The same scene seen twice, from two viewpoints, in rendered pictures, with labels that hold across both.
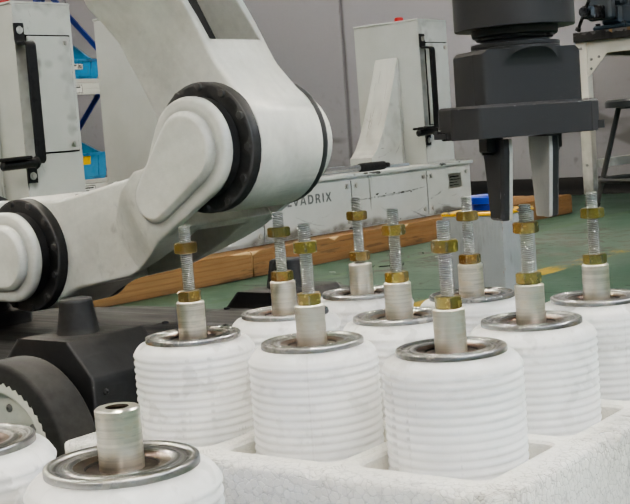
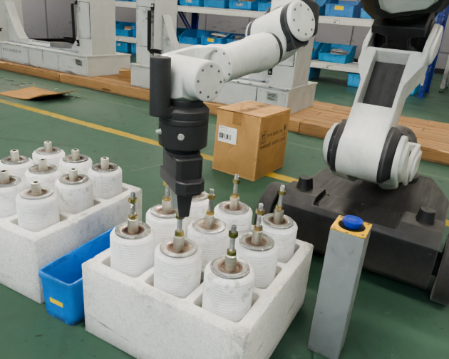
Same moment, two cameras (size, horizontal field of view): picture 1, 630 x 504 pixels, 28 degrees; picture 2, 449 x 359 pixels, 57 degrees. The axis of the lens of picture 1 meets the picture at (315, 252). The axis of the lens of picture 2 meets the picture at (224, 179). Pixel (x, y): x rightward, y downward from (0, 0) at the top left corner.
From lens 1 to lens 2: 129 cm
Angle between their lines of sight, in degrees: 79
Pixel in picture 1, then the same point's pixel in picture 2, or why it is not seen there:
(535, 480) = (96, 270)
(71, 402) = (266, 204)
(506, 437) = (114, 259)
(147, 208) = not seen: hidden behind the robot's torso
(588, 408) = (160, 283)
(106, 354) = (291, 197)
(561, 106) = (171, 179)
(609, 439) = (144, 292)
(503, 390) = (112, 246)
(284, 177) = (353, 169)
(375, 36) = not seen: outside the picture
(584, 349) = (160, 263)
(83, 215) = not seen: hidden behind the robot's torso
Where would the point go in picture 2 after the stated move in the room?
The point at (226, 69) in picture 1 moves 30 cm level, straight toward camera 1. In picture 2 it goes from (351, 117) to (234, 113)
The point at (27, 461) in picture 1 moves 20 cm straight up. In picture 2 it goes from (61, 186) to (55, 110)
